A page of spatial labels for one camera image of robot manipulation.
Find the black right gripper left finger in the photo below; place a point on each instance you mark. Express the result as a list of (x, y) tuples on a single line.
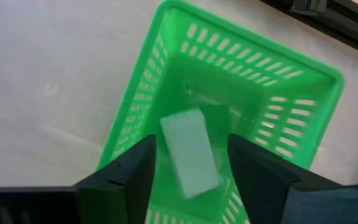
[(120, 193)]

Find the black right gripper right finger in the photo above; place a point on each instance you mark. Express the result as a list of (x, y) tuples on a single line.
[(259, 186)]

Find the green plastic mesh basket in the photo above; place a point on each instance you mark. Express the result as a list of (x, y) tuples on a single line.
[(216, 77)]

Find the pale green block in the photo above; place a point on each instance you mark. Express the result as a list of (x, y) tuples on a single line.
[(191, 152)]

